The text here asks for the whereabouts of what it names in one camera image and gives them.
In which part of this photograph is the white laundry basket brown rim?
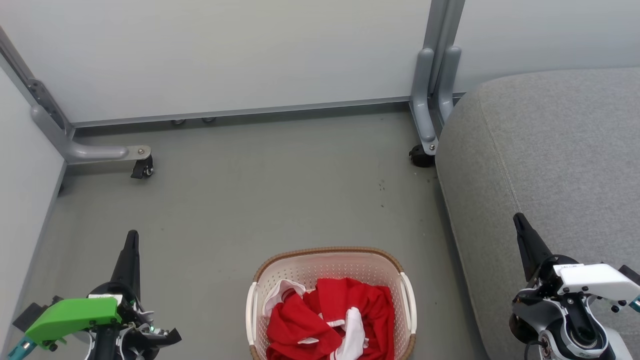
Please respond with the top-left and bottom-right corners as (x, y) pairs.
(245, 246), (418, 360)

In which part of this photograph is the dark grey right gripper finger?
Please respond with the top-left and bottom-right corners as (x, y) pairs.
(513, 212), (554, 284)

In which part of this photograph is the red and white garment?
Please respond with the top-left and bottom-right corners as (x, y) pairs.
(263, 277), (396, 360)

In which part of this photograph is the grey fabric sofa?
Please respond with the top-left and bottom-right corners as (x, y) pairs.
(435, 67), (640, 360)

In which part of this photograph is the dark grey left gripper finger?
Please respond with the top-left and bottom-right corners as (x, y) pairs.
(110, 230), (142, 301)

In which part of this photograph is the grey curved partition foot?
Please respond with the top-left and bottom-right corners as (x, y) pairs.
(30, 104), (153, 166)

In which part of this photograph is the grey partition bottom rail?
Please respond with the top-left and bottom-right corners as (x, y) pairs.
(70, 93), (467, 129)

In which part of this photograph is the black caster wheel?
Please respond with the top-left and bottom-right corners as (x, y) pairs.
(408, 144), (436, 169)
(130, 155), (155, 180)

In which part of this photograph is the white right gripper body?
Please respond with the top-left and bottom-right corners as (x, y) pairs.
(515, 256), (640, 303)

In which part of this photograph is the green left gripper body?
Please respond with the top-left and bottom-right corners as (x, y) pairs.
(24, 281), (157, 347)

